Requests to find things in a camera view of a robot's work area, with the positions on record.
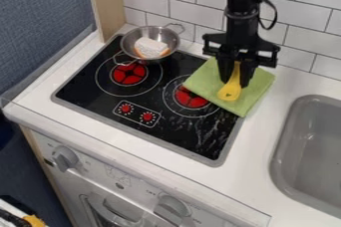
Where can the toy stove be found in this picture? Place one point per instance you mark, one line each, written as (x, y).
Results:
(146, 105)

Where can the green cloth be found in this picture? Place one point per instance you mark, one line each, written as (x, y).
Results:
(208, 83)

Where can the silver pot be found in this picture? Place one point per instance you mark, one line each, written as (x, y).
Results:
(153, 38)

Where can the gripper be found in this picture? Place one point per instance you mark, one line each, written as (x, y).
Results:
(240, 43)

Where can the toy sink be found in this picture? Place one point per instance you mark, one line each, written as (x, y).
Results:
(311, 154)

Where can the white toy bread slice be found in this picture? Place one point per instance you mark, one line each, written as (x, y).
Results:
(150, 47)

